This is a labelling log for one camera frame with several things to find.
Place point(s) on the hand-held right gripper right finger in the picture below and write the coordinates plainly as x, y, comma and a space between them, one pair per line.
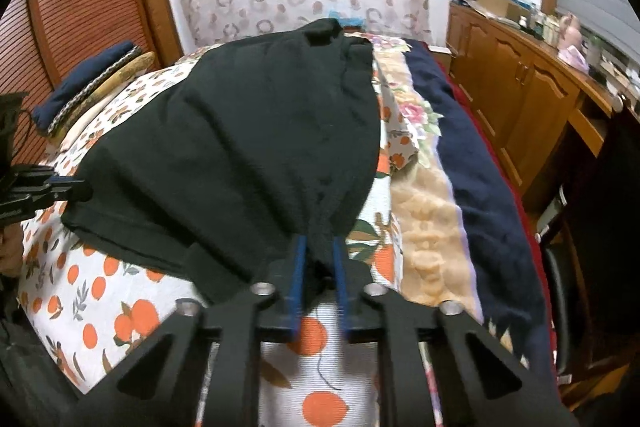
342, 279

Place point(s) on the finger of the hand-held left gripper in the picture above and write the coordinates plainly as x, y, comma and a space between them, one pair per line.
70, 183
47, 203

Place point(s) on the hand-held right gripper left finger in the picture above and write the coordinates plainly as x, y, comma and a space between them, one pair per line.
298, 279

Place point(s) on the black printed t-shirt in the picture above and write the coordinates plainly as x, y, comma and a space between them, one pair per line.
240, 132

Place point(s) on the person's left hand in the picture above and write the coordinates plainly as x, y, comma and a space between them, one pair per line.
10, 249

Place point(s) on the navy cushion with patterned trim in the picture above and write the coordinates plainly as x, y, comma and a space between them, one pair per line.
85, 82

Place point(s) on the gold patterned cloth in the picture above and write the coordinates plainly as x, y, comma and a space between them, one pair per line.
125, 69

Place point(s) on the navy bed blanket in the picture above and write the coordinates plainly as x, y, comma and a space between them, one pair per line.
495, 187

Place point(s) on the long wooden cabinet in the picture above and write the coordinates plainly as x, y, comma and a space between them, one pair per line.
510, 92

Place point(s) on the black chair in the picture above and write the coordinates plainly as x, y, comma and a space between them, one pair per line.
600, 257

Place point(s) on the cardboard box with blue contents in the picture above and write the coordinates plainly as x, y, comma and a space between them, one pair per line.
347, 19

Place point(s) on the open cardboard box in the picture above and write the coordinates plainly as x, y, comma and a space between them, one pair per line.
500, 4

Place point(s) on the pink tissue box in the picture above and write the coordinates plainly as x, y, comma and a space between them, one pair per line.
574, 57

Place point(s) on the group of small bottles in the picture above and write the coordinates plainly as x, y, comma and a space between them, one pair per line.
542, 27

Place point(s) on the pink kettle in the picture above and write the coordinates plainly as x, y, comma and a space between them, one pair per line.
571, 32

